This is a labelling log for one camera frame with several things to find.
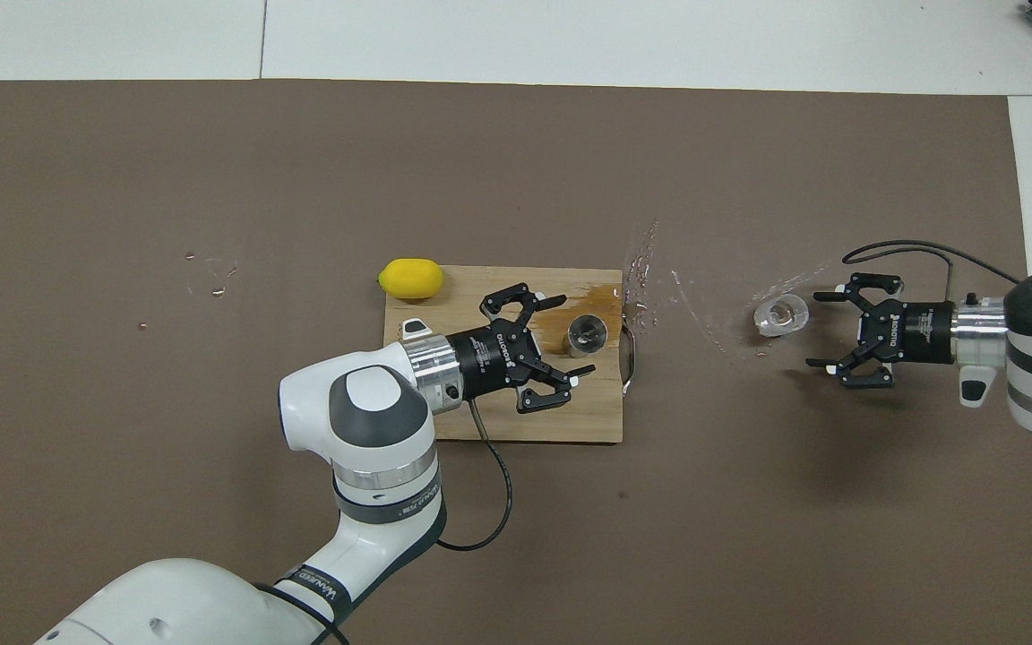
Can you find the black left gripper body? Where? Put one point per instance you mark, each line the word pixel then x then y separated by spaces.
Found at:
pixel 498 358

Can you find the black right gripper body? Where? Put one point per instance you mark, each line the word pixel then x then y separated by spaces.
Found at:
pixel 919 333

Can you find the steel cocktail jigger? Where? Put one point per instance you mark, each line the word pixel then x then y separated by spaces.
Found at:
pixel 588 336

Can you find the small clear glass cup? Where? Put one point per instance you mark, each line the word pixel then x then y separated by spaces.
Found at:
pixel 781 315

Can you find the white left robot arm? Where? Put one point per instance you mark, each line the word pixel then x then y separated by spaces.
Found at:
pixel 355 421

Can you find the wooden cutting board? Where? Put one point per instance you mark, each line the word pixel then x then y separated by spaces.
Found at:
pixel 426 313

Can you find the yellow lemon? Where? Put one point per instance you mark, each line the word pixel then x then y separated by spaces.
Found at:
pixel 411 279

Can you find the brown table mat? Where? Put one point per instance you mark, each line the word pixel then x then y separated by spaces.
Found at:
pixel 211 179

